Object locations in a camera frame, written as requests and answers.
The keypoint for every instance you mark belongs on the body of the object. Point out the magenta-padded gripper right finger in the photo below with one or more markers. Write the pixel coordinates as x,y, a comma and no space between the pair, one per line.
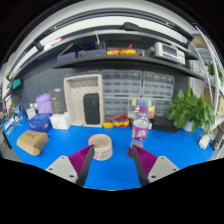
160,166

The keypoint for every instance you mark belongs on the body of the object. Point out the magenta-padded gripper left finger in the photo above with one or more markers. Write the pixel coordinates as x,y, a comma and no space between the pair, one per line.
61,166

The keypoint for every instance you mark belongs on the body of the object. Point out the clear bottle purple cap label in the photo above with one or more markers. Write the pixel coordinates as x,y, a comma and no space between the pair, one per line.
140,131

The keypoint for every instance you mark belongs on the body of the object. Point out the flat round red coaster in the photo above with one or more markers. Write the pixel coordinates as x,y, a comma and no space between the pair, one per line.
129,153

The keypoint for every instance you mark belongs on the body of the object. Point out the brown cardboard box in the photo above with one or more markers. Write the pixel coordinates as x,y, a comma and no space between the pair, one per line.
31,142

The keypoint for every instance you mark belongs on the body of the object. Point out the black flat case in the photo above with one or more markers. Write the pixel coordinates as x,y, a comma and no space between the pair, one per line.
163,125

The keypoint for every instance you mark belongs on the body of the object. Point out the beige patterned mug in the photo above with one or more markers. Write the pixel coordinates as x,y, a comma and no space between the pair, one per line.
101,148

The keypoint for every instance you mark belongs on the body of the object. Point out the white carton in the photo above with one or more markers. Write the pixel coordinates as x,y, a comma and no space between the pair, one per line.
60,121

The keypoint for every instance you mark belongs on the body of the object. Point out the blue printed box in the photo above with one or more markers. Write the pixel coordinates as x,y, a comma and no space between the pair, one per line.
40,123

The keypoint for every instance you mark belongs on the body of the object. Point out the white power adapter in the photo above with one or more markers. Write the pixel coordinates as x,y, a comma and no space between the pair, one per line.
204,141

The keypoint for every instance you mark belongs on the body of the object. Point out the grey small-parts drawer cabinet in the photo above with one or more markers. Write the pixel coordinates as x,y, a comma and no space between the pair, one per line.
158,84
115,106
163,106
121,83

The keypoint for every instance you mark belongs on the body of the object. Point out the yellow multimeter with red leads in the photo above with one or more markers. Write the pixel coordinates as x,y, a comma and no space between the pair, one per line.
116,124

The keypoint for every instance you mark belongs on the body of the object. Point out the small white box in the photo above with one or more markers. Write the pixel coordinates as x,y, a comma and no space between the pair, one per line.
31,113

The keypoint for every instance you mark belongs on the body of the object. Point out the green potted plant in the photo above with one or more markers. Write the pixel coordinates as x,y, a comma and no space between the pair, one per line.
190,110

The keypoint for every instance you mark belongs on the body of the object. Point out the black rounded speaker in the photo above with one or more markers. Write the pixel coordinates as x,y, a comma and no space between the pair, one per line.
91,109

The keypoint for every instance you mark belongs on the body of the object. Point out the purple plastic bag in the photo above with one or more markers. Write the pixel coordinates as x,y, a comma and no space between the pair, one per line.
44,104

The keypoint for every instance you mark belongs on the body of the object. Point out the dark grey carton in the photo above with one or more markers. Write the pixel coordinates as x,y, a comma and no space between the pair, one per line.
58,100

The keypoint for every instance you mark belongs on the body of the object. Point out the clear organizer box coloured parts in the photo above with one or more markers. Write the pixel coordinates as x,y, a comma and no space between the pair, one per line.
135,104

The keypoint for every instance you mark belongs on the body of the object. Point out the white perforated tray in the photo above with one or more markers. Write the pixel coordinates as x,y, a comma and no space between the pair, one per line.
75,100

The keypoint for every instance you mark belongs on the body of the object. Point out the teal screen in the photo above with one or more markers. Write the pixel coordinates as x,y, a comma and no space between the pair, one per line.
16,84

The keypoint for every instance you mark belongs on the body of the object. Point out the white metal rack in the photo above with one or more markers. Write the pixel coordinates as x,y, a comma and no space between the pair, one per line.
213,80

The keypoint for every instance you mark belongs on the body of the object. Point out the dark overhead shelf unit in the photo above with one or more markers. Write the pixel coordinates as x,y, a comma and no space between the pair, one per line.
120,61

